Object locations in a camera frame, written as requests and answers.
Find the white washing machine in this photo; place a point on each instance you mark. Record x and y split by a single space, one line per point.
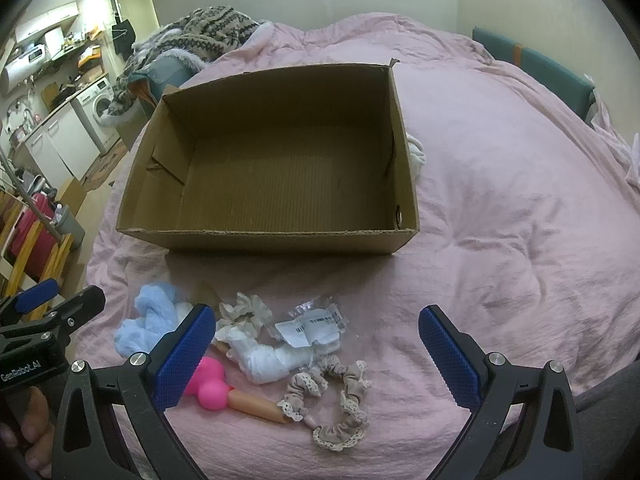
89 105

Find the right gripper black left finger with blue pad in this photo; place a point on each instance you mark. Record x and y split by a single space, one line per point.
88 443

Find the pink bed duvet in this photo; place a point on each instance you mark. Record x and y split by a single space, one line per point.
528 240

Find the white kitchen cabinet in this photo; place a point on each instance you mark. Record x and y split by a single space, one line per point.
60 148

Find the wooden railing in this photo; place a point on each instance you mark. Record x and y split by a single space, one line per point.
29 252

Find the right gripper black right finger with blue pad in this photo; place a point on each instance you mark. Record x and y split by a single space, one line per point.
523 421

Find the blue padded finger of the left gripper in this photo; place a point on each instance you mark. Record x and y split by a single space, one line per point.
13 308

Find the light blue fluffy cloth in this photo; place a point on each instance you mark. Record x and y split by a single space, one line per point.
160 310

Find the pink and tan toy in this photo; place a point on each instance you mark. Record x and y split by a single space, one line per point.
209 385

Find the teal headboard cushion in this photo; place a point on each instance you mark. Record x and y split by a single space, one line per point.
575 91

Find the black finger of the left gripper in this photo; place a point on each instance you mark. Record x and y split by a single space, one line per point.
69 316

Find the person's left hand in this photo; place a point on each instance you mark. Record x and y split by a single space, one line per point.
30 422

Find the beige lace scrunchie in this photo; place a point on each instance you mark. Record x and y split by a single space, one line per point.
328 399

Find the patterned knit sweater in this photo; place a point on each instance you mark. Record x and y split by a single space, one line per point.
197 39

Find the white cloth behind box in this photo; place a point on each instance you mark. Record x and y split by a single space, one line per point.
416 156

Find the clear plastic labelled packet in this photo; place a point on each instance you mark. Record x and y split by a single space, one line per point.
317 324

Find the white cloth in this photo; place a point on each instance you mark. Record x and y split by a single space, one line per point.
262 363
416 156

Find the brown cardboard box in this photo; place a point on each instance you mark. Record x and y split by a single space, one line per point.
311 159

